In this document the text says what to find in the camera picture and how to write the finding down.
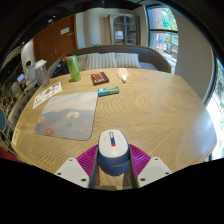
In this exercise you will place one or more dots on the yellow sticker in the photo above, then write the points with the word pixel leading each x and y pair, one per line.
pixel 15 137

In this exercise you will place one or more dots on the black backpack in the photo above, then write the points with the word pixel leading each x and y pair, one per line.
pixel 61 68

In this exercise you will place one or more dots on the glass door cabinet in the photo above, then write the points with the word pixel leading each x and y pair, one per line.
pixel 124 30

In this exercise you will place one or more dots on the striped cushion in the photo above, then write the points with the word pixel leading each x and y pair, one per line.
pixel 128 60
pixel 101 61
pixel 82 62

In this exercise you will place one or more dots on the clear plastic shaker cup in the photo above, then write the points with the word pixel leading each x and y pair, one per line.
pixel 42 75

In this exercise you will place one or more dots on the laptop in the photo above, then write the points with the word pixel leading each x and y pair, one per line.
pixel 20 78

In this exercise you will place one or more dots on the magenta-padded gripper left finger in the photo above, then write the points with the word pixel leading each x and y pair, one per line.
pixel 71 170

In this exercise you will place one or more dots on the white sticker sheet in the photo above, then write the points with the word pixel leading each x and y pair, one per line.
pixel 46 95

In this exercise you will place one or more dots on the black and orange box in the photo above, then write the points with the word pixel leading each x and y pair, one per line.
pixel 100 78

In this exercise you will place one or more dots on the black framed window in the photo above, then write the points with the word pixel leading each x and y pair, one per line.
pixel 163 36

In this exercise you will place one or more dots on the grey tufted chair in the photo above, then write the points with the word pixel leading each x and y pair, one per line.
pixel 21 103

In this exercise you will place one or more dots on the green drink can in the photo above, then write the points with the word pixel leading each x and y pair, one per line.
pixel 73 68

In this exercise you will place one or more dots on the white and orange tube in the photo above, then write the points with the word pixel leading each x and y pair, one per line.
pixel 123 74

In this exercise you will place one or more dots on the person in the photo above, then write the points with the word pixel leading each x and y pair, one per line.
pixel 30 72

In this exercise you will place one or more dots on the brown wooden door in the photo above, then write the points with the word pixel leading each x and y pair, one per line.
pixel 55 43

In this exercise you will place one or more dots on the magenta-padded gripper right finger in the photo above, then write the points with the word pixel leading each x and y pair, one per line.
pixel 154 169

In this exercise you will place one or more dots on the green and blue small pack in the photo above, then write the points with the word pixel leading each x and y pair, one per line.
pixel 108 91

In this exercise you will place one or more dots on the white and blue computer mouse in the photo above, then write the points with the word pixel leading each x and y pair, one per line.
pixel 113 150

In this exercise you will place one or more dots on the grey curved sofa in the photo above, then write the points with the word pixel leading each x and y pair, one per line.
pixel 151 58

